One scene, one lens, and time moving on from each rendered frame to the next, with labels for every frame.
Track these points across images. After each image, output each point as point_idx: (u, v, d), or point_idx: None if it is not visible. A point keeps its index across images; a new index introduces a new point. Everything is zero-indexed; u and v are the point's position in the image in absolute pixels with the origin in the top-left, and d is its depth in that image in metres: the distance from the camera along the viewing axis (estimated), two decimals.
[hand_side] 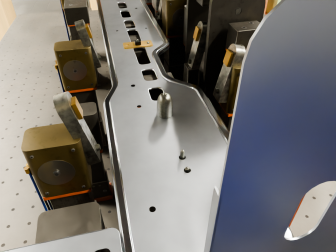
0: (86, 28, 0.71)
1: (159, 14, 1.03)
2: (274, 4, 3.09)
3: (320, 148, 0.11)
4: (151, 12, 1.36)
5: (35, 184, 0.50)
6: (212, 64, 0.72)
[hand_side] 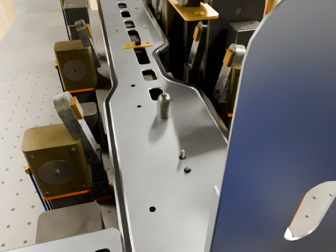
0: (86, 28, 0.71)
1: (159, 14, 1.03)
2: (274, 4, 3.09)
3: (320, 148, 0.11)
4: (151, 12, 1.36)
5: (35, 184, 0.50)
6: (212, 64, 0.72)
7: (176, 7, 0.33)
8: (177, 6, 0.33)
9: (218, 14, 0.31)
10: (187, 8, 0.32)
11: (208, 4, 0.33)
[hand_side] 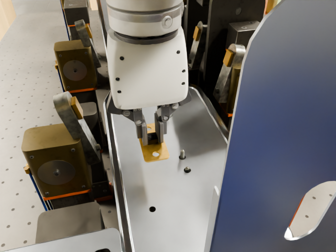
0: (86, 28, 0.71)
1: None
2: (274, 4, 3.09)
3: (320, 148, 0.11)
4: None
5: (35, 184, 0.50)
6: (212, 64, 0.72)
7: (140, 144, 0.45)
8: (141, 143, 0.45)
9: (168, 156, 0.43)
10: (148, 147, 0.44)
11: (164, 141, 0.45)
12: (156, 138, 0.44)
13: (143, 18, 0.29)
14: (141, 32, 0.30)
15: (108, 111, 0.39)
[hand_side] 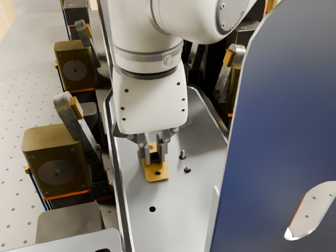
0: (86, 28, 0.71)
1: None
2: (274, 4, 3.09)
3: (320, 148, 0.11)
4: None
5: (35, 184, 0.50)
6: (212, 64, 0.72)
7: (143, 163, 0.48)
8: (143, 162, 0.48)
9: (169, 175, 0.46)
10: (150, 166, 0.47)
11: (165, 160, 0.48)
12: (158, 158, 0.47)
13: (146, 58, 0.32)
14: (145, 70, 0.33)
15: (113, 135, 0.42)
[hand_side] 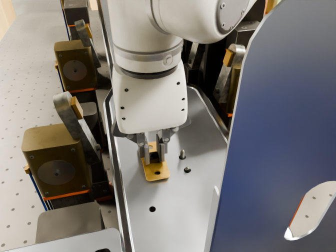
0: (86, 28, 0.71)
1: None
2: (274, 4, 3.09)
3: (320, 148, 0.11)
4: None
5: (35, 184, 0.50)
6: (212, 64, 0.72)
7: (142, 163, 0.48)
8: (143, 161, 0.48)
9: (169, 175, 0.46)
10: (150, 165, 0.47)
11: (165, 159, 0.48)
12: (158, 157, 0.47)
13: (146, 58, 0.32)
14: (144, 69, 0.33)
15: (113, 134, 0.42)
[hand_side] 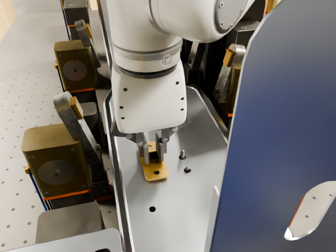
0: (86, 28, 0.71)
1: None
2: (274, 4, 3.09)
3: (320, 148, 0.11)
4: None
5: (35, 184, 0.50)
6: (212, 64, 0.72)
7: (141, 163, 0.48)
8: (142, 161, 0.48)
9: (168, 175, 0.46)
10: (149, 165, 0.47)
11: (164, 159, 0.48)
12: (157, 157, 0.47)
13: (145, 57, 0.32)
14: (143, 69, 0.33)
15: (112, 134, 0.42)
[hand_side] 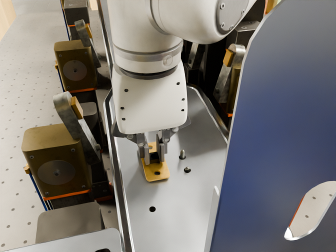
0: (86, 28, 0.71)
1: None
2: (274, 4, 3.09)
3: (320, 148, 0.11)
4: None
5: (35, 184, 0.50)
6: (212, 64, 0.72)
7: (142, 163, 0.48)
8: (143, 162, 0.48)
9: (169, 175, 0.46)
10: (149, 166, 0.47)
11: (165, 160, 0.48)
12: (158, 158, 0.47)
13: (146, 58, 0.32)
14: (144, 70, 0.33)
15: (113, 135, 0.42)
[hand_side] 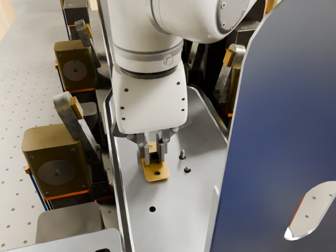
0: (86, 28, 0.71)
1: None
2: (274, 4, 3.09)
3: (320, 148, 0.11)
4: None
5: (35, 184, 0.50)
6: (212, 64, 0.72)
7: (142, 163, 0.48)
8: (143, 162, 0.48)
9: (169, 175, 0.46)
10: (149, 166, 0.47)
11: (165, 160, 0.48)
12: (158, 158, 0.47)
13: (146, 58, 0.32)
14: (144, 69, 0.33)
15: (113, 134, 0.42)
